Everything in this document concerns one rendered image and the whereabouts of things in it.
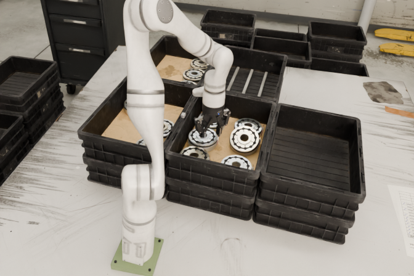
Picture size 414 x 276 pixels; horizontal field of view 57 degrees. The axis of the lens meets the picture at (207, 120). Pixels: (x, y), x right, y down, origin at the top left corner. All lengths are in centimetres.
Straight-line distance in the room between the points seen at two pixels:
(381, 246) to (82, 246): 93
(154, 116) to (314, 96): 118
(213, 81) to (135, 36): 34
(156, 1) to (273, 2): 372
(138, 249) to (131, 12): 63
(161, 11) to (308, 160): 75
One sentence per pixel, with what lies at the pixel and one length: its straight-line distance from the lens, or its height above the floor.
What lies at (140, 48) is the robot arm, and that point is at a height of 129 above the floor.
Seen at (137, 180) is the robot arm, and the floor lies 104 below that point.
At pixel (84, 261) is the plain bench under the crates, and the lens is 124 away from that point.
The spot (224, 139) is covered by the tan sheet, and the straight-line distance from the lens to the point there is 139.
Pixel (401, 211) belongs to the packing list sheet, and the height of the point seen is 70.
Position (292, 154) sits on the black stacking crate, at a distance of 138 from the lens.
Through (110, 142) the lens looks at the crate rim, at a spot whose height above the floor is 93.
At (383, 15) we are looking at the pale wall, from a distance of 476.
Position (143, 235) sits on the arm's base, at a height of 85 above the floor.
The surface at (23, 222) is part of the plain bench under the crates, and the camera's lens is 139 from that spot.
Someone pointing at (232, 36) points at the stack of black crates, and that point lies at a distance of 291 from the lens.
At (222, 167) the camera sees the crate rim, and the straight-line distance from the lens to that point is 115.
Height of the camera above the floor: 172
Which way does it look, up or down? 37 degrees down
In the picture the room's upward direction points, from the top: 3 degrees clockwise
